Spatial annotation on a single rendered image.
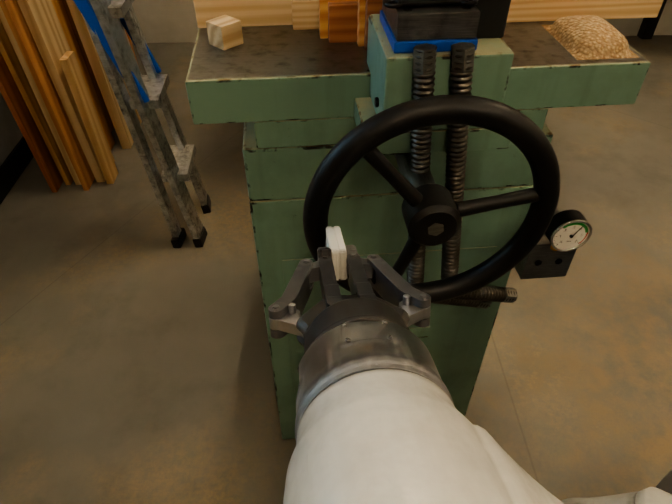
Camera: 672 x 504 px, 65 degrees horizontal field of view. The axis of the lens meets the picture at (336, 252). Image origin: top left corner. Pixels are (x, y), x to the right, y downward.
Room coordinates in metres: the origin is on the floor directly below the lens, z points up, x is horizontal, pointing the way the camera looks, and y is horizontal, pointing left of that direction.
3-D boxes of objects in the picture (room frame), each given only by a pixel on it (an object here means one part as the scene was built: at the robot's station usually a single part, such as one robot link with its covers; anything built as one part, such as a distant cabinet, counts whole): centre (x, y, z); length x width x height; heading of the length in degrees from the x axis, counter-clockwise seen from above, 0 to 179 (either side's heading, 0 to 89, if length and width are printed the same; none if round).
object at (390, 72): (0.62, -0.12, 0.91); 0.15 x 0.14 x 0.09; 95
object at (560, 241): (0.62, -0.35, 0.65); 0.06 x 0.04 x 0.08; 95
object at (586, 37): (0.75, -0.35, 0.91); 0.12 x 0.09 x 0.03; 5
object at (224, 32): (0.74, 0.15, 0.92); 0.03 x 0.03 x 0.03; 47
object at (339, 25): (0.76, -0.11, 0.92); 0.25 x 0.02 x 0.05; 95
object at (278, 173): (0.93, -0.06, 0.76); 0.57 x 0.45 x 0.09; 5
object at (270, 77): (0.70, -0.11, 0.87); 0.61 x 0.30 x 0.06; 95
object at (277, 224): (0.93, -0.06, 0.35); 0.58 x 0.45 x 0.71; 5
